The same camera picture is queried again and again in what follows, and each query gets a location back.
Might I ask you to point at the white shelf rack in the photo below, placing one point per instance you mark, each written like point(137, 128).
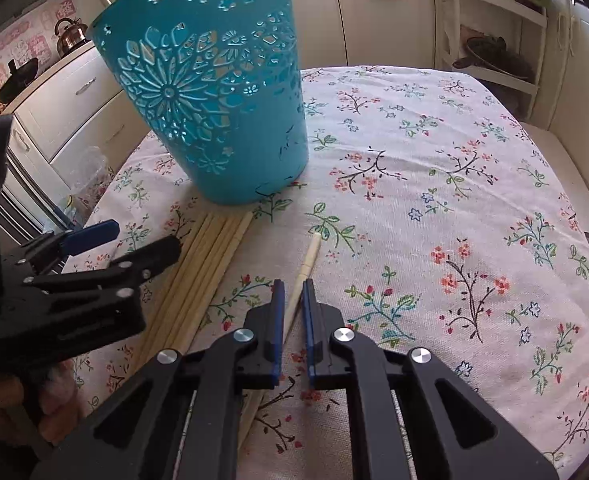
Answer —
point(519, 55)

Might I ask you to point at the teal plastic cut-out bucket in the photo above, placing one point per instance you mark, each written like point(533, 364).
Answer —
point(209, 90)

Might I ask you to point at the pink patterned wall sticker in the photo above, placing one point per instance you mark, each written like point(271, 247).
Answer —
point(29, 45)

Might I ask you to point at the clear plastic container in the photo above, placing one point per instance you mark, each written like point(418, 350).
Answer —
point(92, 180)

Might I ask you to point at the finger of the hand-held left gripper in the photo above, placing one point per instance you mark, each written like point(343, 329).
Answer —
point(149, 257)
point(94, 234)

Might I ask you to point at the bundle of wooden chopsticks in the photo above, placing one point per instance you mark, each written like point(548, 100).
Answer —
point(209, 255)

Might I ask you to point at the metal kettle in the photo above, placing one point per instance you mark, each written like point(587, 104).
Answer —
point(70, 35)

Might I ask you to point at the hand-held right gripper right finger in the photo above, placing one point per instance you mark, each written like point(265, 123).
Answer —
point(308, 332)

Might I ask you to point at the black wok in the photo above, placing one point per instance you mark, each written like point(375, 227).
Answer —
point(17, 80)

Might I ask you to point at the dark pan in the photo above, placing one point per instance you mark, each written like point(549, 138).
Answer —
point(494, 57)

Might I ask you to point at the person's left hand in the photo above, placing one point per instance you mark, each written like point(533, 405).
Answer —
point(60, 410)

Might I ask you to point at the cream door cabinets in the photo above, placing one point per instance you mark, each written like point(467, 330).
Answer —
point(384, 20)

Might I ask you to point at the floral tablecloth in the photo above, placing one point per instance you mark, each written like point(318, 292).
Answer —
point(424, 220)

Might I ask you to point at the cream side cabinet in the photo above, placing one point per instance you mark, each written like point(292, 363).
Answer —
point(579, 90)

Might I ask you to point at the light wooden chopstick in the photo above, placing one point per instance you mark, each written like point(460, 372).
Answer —
point(307, 260)

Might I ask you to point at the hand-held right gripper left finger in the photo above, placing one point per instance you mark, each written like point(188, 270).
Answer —
point(276, 332)

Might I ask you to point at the cream drawer cabinet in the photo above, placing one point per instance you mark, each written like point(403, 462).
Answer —
point(69, 110)

